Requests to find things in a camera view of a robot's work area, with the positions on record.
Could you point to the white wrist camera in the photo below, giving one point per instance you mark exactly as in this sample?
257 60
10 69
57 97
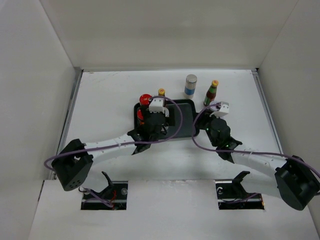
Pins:
219 109
157 105

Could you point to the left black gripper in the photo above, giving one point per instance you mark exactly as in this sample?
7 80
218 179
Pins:
170 119

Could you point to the red-lid chili jar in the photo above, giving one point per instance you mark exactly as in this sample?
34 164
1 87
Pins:
140 116
144 99

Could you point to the red-lid chili jar front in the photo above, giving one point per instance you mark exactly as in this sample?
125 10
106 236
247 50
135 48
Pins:
140 116

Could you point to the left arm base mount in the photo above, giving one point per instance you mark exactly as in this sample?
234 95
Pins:
112 198

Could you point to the yellow-cap sauce bottle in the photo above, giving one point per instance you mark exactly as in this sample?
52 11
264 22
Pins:
211 93
161 92

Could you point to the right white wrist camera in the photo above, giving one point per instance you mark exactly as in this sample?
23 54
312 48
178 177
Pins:
219 109

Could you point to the blue-label pepper jar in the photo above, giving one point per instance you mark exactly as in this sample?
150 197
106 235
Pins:
190 86

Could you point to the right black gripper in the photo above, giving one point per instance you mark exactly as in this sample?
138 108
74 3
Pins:
203 116

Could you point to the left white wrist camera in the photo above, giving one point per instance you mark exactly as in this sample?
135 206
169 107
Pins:
157 105

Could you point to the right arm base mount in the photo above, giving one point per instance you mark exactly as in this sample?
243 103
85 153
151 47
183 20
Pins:
231 195

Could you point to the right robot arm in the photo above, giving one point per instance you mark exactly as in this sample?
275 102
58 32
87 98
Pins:
287 177

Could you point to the black plastic tray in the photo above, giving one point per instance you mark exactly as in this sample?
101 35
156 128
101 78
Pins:
189 113

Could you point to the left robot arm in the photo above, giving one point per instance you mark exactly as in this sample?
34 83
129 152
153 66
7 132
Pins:
73 164

